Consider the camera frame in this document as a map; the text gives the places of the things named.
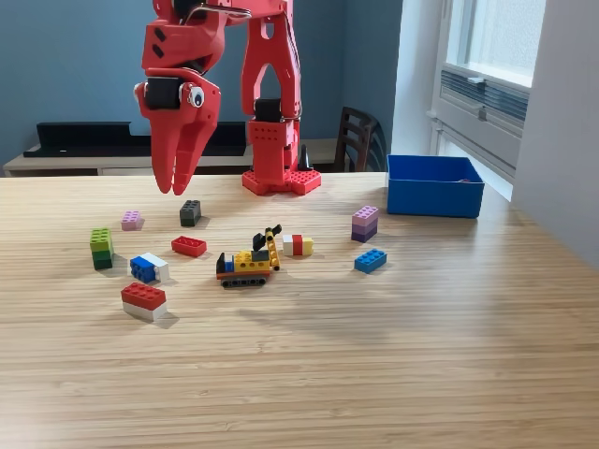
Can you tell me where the blue white brick block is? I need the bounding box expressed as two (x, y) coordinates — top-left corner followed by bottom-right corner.
(128, 252), (170, 284)

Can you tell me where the red white brick stack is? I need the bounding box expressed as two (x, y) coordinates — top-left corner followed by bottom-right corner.
(120, 282), (168, 323)

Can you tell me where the white red yellow brick row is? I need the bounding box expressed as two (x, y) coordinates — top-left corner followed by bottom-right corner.
(282, 233), (315, 257)

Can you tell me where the blue plastic bin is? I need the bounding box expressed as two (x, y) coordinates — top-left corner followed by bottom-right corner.
(386, 153), (486, 220)

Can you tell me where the dark grey brick stack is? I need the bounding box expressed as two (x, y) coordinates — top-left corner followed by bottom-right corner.
(179, 199), (203, 228)

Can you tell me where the pale wooden sideboard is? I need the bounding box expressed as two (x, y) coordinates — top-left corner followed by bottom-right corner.
(2, 138), (350, 178)

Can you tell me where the red flat brick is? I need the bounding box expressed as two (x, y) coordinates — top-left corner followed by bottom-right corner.
(170, 235), (208, 258)

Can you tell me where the green brick stack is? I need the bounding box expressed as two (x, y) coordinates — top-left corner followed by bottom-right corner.
(89, 226), (115, 271)

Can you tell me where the yellow toy digger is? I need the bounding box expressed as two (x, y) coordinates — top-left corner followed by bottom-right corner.
(214, 224), (284, 289)

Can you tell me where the dark wooden chair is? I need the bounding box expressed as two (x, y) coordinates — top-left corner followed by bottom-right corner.
(332, 106), (387, 174)

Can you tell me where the purple brick stack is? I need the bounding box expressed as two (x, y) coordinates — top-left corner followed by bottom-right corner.
(350, 205), (380, 243)

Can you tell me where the blue brick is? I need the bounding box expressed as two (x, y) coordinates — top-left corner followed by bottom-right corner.
(353, 248), (388, 275)

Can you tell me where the grey window vent grille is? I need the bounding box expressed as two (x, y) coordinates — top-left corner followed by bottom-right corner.
(439, 68), (531, 123)

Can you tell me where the thin robot motor cable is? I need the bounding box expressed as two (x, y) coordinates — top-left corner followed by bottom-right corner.
(194, 3), (255, 19)

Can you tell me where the white window frame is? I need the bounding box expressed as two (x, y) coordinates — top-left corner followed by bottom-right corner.
(439, 0), (548, 90)

